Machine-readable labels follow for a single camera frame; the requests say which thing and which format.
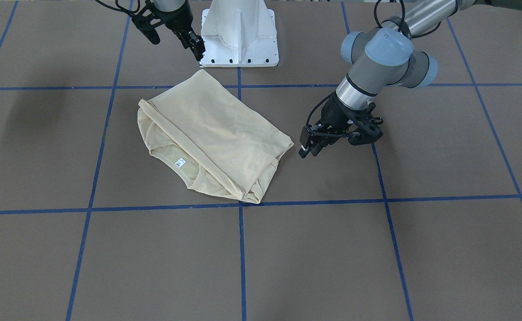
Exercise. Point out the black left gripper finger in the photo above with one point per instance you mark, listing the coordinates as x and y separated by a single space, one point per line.
318 142
304 151

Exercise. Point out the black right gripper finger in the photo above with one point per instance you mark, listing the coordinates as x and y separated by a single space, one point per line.
190 40

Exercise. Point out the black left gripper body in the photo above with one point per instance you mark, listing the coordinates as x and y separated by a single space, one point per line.
335 113

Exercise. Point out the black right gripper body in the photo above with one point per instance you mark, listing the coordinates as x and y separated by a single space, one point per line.
174 19

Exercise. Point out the cream long-sleeve graphic shirt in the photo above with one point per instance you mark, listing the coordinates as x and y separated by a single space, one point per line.
215 143

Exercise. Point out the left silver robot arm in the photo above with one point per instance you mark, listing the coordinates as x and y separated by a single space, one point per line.
384 56

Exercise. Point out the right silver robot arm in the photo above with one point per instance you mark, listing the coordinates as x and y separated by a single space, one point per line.
170 5

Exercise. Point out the white central mounting column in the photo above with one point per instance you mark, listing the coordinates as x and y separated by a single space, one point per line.
239 33

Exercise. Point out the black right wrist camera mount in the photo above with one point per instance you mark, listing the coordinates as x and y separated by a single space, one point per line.
142 18

